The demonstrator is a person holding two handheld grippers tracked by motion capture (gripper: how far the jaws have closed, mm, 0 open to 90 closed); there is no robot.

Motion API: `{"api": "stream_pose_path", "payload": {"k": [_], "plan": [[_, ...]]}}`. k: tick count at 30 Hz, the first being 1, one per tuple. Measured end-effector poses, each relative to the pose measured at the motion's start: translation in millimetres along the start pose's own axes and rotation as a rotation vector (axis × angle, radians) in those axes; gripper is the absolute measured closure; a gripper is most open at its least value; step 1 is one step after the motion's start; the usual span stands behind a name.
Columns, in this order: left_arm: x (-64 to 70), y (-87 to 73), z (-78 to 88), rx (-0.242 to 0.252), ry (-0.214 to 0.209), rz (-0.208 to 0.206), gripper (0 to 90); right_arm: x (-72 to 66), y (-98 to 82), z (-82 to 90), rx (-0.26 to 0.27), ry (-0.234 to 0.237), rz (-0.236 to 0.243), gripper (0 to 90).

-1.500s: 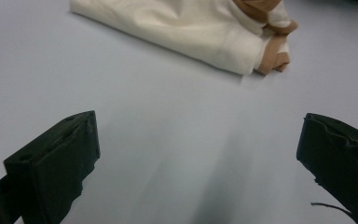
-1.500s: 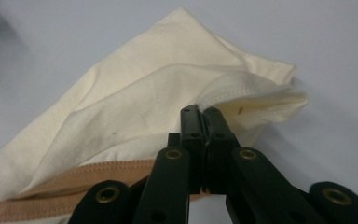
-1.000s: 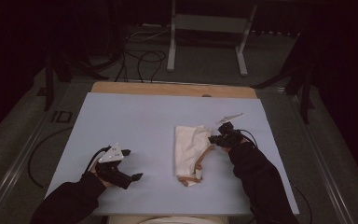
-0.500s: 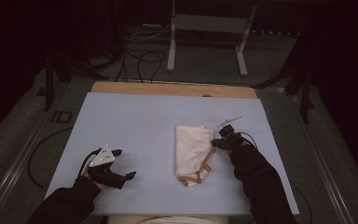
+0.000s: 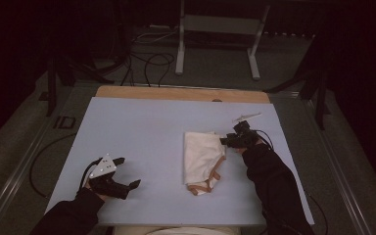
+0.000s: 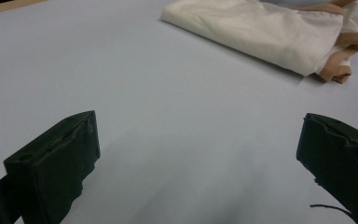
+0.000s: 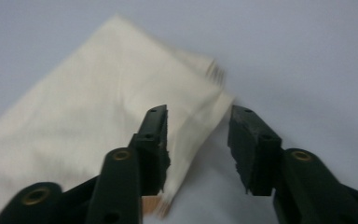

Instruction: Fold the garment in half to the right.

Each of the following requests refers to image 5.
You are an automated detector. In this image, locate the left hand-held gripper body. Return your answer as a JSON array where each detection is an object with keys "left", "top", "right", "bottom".
[{"left": 87, "top": 154, "right": 131, "bottom": 201}]

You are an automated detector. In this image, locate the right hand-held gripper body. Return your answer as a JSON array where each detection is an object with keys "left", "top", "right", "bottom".
[{"left": 230, "top": 113, "right": 262, "bottom": 150}]

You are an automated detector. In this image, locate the cream baby bodysuit brown trim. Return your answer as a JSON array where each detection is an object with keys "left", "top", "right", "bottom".
[{"left": 183, "top": 130, "right": 227, "bottom": 196}]

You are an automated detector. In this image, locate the person's right hand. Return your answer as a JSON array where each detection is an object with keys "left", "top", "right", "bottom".
[{"left": 236, "top": 143, "right": 259, "bottom": 155}]

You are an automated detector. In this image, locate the person's left hand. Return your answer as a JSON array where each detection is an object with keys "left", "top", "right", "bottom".
[{"left": 83, "top": 182, "right": 107, "bottom": 202}]

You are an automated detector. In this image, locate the light blue mat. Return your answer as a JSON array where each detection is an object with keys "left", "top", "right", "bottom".
[{"left": 43, "top": 96, "right": 315, "bottom": 227}]

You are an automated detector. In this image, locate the black metal stand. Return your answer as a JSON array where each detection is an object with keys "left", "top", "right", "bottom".
[
  {"left": 263, "top": 32, "right": 332, "bottom": 131},
  {"left": 38, "top": 58, "right": 116, "bottom": 118}
]

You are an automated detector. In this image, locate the right hand-held gripper cable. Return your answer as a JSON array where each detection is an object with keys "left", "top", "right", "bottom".
[{"left": 256, "top": 129, "right": 275, "bottom": 151}]

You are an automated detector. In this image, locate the hand-held gripper cable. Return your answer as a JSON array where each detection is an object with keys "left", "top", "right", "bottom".
[
  {"left": 77, "top": 157, "right": 104, "bottom": 195},
  {"left": 256, "top": 129, "right": 275, "bottom": 151}
]

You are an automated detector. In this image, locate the left hand-held gripper cable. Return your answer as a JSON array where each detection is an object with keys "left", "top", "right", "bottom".
[{"left": 77, "top": 157, "right": 104, "bottom": 195}]

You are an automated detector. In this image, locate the black floor cable beside table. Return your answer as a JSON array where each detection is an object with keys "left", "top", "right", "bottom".
[
  {"left": 28, "top": 132, "right": 77, "bottom": 200},
  {"left": 306, "top": 194, "right": 329, "bottom": 235}
]

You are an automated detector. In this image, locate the black looped floor cable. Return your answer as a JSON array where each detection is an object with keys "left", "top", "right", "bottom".
[{"left": 143, "top": 53, "right": 176, "bottom": 88}]

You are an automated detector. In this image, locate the white metal stand frame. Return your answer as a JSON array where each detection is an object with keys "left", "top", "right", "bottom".
[{"left": 174, "top": 0, "right": 271, "bottom": 81}]

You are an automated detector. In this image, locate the white floor cable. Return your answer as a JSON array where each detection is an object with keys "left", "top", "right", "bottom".
[{"left": 131, "top": 28, "right": 180, "bottom": 45}]

